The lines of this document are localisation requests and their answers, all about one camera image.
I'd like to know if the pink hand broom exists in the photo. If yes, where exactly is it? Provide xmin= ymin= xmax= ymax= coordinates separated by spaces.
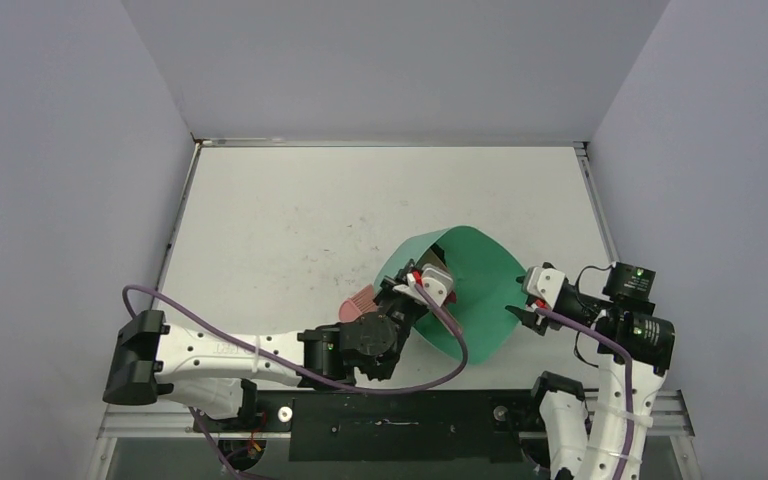
xmin=338 ymin=295 xmax=377 ymax=323

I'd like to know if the green plastic waste bin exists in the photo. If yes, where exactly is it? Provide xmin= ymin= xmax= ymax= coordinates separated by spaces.
xmin=374 ymin=226 xmax=526 ymax=365

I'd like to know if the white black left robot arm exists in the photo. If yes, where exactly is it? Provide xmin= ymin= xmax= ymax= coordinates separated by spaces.
xmin=102 ymin=275 xmax=429 ymax=431

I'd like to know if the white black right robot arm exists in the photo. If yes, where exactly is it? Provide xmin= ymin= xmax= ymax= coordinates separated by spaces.
xmin=508 ymin=262 xmax=675 ymax=479

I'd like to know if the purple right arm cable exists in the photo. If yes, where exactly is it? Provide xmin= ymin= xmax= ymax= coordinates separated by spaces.
xmin=532 ymin=305 xmax=637 ymax=480

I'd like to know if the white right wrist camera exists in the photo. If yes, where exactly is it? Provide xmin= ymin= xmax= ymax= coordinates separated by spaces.
xmin=522 ymin=266 xmax=567 ymax=310

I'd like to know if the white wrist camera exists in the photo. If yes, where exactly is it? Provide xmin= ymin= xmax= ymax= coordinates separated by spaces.
xmin=414 ymin=263 xmax=455 ymax=306
xmin=522 ymin=266 xmax=567 ymax=310

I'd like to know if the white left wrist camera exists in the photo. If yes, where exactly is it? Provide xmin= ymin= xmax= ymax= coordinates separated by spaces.
xmin=414 ymin=263 xmax=455 ymax=306

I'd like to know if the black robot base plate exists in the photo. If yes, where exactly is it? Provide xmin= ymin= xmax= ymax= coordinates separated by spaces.
xmin=193 ymin=389 xmax=549 ymax=464

